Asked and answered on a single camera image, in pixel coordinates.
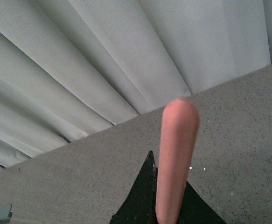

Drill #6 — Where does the white pleated curtain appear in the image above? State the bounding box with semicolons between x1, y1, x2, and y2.
0;0;272;170

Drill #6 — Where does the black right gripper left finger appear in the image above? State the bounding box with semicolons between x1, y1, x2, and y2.
110;151;157;224

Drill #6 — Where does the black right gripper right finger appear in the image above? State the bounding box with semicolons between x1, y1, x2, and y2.
177;182;227;224

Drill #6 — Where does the green slatted dish rack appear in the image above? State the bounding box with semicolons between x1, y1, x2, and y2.
0;204;13;224

